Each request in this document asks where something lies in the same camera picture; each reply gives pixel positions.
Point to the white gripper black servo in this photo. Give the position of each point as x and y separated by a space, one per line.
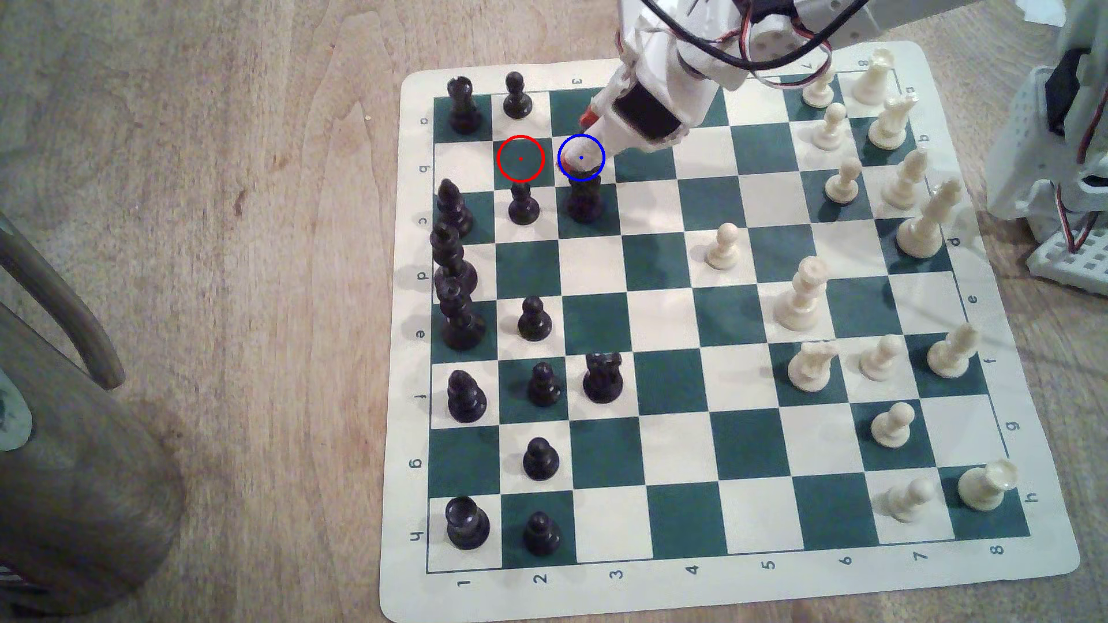
642 116

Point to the black knight chess piece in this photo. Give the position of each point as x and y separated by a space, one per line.
585 201
602 381

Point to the black pawn chess piece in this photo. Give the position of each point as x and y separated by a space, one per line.
540 462
523 208
517 99
544 388
541 536
534 322

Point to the black rook chess piece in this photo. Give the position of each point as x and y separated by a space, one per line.
464 108
467 524

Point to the white pawn chess piece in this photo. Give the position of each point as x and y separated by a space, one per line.
843 183
819 93
830 130
892 427
910 501
723 249
880 360

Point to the black bishop chess piece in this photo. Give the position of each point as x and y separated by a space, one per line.
466 400
453 212

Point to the black queen chess piece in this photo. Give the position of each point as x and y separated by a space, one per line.
452 264

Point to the black king chess piece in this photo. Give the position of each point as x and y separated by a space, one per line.
460 320

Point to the white queen chess piece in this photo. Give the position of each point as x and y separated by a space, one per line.
800 298

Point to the white rook chess piece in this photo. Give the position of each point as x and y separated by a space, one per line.
872 80
985 486

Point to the white knight chess piece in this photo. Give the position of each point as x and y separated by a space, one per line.
811 368
891 125

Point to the white bishop chess piece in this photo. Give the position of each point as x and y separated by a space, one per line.
903 183
950 353

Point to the green white chess board mat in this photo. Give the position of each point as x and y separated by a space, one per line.
666 433

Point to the white king chess piece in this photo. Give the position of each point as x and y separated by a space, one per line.
923 227

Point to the white paper sheet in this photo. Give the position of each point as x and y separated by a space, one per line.
1043 10

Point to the white perforated base plate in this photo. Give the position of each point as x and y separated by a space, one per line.
1073 268

